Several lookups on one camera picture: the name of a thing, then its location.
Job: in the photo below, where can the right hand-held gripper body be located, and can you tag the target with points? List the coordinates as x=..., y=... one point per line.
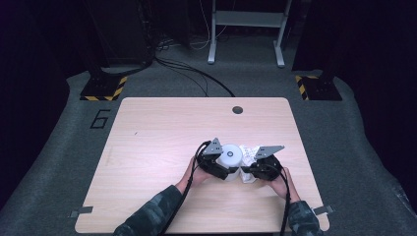
x=267, y=167

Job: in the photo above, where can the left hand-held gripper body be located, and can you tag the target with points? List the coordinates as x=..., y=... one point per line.
x=208, y=160

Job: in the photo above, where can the person's left hand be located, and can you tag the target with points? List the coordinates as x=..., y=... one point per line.
x=196, y=175

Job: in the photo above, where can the person's right hand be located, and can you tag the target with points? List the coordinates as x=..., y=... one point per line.
x=282, y=188

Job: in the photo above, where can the round black table grommet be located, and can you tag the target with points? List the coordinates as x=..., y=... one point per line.
x=237, y=110

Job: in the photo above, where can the grey tape strip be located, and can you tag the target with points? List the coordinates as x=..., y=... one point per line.
x=82, y=211
x=324, y=210

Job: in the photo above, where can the black yellow striped stand base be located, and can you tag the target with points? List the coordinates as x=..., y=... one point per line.
x=103, y=88
x=319, y=88

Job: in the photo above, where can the black cabinet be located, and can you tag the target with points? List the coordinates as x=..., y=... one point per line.
x=118, y=32

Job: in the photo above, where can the white metal desk frame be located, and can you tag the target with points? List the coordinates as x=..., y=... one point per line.
x=249, y=19

